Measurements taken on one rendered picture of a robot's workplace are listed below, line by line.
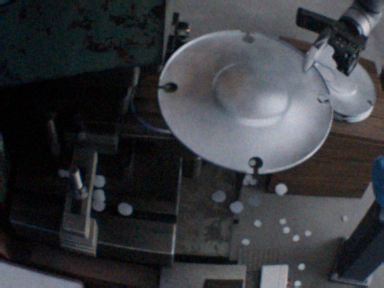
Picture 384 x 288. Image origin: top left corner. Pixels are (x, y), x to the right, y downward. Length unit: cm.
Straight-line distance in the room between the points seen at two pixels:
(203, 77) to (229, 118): 9
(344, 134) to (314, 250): 41
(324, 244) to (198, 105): 93
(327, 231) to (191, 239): 87
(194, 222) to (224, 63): 26
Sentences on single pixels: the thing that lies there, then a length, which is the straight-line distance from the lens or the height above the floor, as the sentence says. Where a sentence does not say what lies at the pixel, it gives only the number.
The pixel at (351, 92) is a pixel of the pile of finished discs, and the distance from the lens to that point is 152.
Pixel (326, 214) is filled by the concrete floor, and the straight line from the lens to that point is 169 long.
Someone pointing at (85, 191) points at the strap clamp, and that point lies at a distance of 77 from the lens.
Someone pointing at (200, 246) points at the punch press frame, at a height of 65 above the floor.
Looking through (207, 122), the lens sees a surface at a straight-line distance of 80.
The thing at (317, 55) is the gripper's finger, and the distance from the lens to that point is 90.
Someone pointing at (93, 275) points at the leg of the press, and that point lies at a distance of 86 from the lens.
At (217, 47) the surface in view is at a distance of 90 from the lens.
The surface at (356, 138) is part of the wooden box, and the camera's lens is 146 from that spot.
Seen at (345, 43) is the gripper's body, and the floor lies 84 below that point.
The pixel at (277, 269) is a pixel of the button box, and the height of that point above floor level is 63.
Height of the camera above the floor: 142
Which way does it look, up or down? 54 degrees down
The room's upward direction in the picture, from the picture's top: 5 degrees clockwise
